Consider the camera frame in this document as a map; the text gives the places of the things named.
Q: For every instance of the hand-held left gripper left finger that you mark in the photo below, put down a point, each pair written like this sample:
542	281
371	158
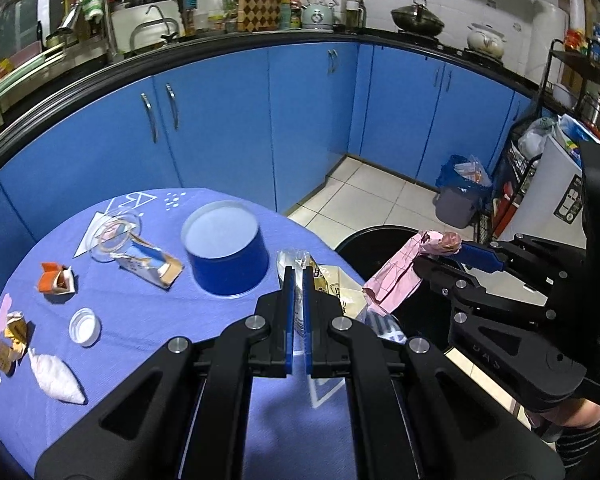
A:
289	310

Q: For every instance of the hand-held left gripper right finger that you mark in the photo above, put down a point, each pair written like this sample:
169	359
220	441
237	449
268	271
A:
308	320

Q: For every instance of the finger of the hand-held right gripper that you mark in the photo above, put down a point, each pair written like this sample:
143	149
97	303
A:
477	256
435	272

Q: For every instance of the pink paper wrapper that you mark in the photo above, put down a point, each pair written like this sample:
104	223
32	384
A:
397	280

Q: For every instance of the clear plastic packet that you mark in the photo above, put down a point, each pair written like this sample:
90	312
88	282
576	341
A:
296	259

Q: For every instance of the black trash bin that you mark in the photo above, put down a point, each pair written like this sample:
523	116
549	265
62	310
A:
370	245

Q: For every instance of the small orange carton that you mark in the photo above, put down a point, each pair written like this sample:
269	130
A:
50	280

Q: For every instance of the person's right forearm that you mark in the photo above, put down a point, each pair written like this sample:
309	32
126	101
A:
570	415

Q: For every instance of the beige snack bag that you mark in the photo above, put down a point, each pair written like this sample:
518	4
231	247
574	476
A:
340	290

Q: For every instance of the grey bin with blue bag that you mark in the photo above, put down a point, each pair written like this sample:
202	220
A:
455	210

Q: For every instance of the white appliance box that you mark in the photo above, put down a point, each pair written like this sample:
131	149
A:
545	195

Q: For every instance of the blue round tin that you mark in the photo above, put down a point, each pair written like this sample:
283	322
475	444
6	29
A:
230	270

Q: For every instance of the clear striped plastic wrapper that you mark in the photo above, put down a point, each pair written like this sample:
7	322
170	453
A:
385	330

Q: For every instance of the steel pot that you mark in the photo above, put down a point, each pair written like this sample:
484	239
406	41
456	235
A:
597	110

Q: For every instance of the white plastic bag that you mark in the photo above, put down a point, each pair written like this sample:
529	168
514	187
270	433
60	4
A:
534	140

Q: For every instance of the black metal rack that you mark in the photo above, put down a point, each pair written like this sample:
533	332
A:
575	60

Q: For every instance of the torn crumpled drink carton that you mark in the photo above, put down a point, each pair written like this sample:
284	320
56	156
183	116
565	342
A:
150	266

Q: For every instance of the blue kitchen cabinets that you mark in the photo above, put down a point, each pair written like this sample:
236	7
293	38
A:
260	120

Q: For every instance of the clear glass dish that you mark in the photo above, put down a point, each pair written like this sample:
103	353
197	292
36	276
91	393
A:
102	251

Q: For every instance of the white ceramic pot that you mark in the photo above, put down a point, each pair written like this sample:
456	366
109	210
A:
486	40

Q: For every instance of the white plastic lid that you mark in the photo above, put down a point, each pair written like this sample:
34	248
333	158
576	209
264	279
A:
85	327

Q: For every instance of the person's striped clothing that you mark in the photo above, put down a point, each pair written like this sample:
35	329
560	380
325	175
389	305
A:
585	447

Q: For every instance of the dark wok with lid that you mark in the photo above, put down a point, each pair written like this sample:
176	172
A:
417	20

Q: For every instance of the white tissue packet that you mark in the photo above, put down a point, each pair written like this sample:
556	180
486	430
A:
55	377

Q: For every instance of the glass oil bottle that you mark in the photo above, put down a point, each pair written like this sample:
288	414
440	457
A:
351	15

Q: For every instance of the yellow crumpled wrapper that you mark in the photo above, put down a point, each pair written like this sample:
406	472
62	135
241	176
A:
16	332

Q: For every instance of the pale green kettle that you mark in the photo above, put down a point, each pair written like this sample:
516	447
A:
317	15

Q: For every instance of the jar with red lid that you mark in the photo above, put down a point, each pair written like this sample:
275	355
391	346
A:
295	15

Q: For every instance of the jar with yellow lid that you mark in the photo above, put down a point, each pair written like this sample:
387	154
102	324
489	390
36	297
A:
284	15

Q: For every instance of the black kitchen countertop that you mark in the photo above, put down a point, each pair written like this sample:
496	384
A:
105	72

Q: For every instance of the chrome sink faucet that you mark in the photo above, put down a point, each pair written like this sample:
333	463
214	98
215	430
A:
155	22

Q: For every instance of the white sink basin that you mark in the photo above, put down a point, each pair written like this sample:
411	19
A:
130	15

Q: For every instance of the dish rack tray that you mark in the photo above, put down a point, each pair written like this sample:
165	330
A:
25	67

